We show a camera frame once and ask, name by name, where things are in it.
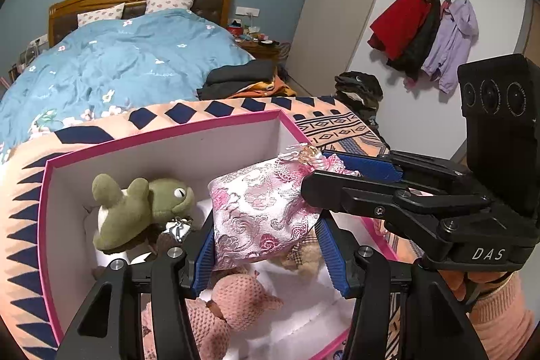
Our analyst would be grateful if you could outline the orange folded clothes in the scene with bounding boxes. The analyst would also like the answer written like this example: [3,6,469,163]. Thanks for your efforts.
[228,75,298,99]

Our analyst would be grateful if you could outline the green frog plush toy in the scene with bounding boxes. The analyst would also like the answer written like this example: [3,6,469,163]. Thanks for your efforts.
[90,173,195,253]

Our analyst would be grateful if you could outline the purple jacket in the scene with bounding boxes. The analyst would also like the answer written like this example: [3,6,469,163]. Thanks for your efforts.
[421,0,479,95]

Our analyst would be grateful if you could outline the dark clothes pile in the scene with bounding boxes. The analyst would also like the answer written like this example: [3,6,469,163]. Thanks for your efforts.
[334,71,384,120]

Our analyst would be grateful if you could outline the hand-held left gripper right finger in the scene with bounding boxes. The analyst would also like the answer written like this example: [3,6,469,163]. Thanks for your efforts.
[314,214,484,360]

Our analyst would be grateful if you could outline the brown knitted plush toy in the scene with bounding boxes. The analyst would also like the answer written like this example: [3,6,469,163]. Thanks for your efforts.
[139,217,195,259]

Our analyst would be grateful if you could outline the black jacket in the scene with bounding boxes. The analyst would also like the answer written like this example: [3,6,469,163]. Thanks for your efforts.
[386,0,443,72]

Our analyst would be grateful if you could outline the spotted white pillow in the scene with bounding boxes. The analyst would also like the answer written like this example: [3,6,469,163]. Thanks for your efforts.
[145,0,199,15]
[77,2,126,27]

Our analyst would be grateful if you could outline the black folded clothes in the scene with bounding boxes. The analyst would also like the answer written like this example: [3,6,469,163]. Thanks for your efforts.
[196,60,279,99]

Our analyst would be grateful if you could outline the tan teddy bear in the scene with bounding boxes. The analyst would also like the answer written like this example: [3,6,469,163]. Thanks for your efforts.
[280,233,325,274]

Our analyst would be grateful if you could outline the wooden nightstand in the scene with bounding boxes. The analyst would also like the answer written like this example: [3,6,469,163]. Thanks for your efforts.
[240,39,292,61]

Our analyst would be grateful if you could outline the pink knitted plush toy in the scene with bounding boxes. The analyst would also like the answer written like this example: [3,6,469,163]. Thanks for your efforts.
[141,273,284,360]

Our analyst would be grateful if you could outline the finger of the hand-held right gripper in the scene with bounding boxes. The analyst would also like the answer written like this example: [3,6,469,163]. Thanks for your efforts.
[323,149,482,196]
[300,170,494,243]

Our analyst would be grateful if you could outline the blue floral duvet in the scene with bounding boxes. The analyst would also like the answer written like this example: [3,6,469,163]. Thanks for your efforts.
[0,8,256,158]

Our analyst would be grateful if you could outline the orange patterned blanket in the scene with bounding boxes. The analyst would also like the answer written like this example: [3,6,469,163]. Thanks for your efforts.
[0,95,423,360]

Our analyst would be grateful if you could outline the red jacket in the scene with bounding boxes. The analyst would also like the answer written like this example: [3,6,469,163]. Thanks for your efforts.
[367,0,435,61]

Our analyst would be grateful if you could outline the person's right forearm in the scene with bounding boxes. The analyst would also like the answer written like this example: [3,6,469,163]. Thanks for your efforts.
[468,271,536,360]

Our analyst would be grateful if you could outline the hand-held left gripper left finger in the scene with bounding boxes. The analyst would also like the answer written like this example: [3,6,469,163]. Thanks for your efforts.
[55,212,218,360]

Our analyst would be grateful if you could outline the person's right hand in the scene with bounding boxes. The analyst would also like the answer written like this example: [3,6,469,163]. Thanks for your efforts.
[443,265,519,306]

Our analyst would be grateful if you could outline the pink brocade pouch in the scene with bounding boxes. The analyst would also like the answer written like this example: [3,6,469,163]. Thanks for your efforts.
[208,144,361,272]

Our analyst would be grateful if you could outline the pink cardboard box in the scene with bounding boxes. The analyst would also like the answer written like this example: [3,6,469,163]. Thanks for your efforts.
[39,109,399,360]

